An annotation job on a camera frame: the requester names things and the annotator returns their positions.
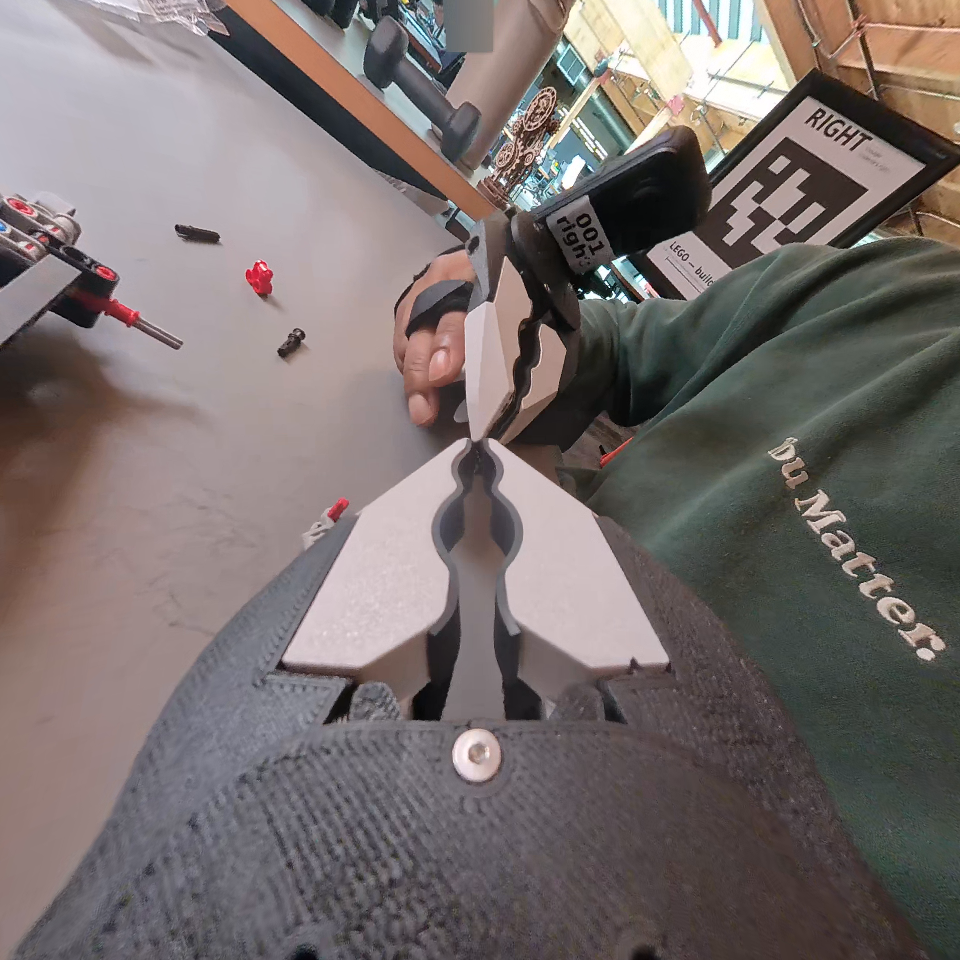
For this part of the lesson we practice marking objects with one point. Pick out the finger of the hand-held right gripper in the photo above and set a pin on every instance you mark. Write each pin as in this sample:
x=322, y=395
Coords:
x=553, y=364
x=486, y=360

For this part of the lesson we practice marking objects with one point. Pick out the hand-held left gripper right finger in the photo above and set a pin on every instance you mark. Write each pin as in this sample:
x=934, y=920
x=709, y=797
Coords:
x=577, y=600

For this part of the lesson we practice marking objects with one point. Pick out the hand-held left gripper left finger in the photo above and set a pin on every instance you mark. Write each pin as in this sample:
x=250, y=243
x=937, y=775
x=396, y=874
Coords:
x=375, y=592

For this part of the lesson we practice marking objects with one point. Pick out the grey toy connector red pin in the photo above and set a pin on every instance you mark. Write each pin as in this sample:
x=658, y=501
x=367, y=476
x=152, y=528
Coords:
x=336, y=508

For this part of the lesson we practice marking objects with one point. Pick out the person's right hand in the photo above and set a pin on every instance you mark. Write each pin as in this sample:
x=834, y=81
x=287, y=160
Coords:
x=431, y=360

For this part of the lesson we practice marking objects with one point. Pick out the wooden gear model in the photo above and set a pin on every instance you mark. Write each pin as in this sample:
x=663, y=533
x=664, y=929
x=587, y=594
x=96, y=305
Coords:
x=525, y=142

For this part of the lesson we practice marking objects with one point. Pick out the grey insulated bottle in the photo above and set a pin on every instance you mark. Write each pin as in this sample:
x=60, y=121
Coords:
x=517, y=67

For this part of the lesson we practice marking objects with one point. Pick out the short black toy pin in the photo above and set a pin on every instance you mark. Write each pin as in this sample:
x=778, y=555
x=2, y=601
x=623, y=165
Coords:
x=291, y=343

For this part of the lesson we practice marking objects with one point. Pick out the grey dumbbell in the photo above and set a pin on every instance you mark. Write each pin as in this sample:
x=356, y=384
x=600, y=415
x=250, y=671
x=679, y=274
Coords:
x=420, y=82

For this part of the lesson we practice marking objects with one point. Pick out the red toy bush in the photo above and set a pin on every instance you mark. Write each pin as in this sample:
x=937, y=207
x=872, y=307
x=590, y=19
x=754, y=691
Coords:
x=259, y=278

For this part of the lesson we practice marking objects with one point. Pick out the long black toy pin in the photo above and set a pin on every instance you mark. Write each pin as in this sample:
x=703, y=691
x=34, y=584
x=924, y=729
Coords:
x=197, y=233

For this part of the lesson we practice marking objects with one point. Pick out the wooden edged workbench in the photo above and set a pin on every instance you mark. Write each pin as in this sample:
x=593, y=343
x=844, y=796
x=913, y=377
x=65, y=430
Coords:
x=300, y=30

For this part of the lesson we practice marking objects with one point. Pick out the clear plastic bags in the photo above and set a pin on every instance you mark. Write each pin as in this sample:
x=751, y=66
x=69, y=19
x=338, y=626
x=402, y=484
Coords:
x=187, y=15

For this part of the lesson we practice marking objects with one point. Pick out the toy car chassis model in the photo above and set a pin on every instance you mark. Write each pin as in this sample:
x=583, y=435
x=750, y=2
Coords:
x=45, y=225

